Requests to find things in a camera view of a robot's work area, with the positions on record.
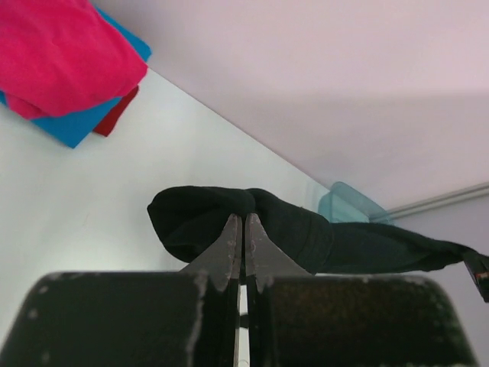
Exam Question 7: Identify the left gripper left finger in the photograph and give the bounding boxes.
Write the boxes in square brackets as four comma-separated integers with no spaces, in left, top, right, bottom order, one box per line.
[180,215,243,292]

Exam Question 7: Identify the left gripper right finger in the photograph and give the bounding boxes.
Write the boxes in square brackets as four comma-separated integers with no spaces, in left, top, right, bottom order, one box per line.
[244,213,306,294]

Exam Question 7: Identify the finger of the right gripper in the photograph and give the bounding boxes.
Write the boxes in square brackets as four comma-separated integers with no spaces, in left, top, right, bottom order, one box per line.
[463,251,489,303]

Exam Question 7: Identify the black t shirt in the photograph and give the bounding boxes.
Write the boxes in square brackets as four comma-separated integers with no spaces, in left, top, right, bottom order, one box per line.
[147,186,488,274]

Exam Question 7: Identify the teal plastic bin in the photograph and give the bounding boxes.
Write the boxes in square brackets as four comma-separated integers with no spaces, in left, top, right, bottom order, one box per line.
[318,181,393,225]

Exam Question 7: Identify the red folded t shirt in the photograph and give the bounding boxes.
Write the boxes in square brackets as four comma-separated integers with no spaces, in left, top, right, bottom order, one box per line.
[92,86,139,137]

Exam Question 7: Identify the blue folded t shirt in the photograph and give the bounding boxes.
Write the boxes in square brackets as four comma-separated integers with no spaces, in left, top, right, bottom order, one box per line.
[0,3,153,149]

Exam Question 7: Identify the pink folded t shirt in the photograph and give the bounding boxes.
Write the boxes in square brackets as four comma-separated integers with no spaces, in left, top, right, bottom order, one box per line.
[0,0,149,120]

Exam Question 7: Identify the right aluminium corner post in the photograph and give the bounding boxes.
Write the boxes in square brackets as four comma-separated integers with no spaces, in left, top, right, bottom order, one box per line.
[388,182,489,219]

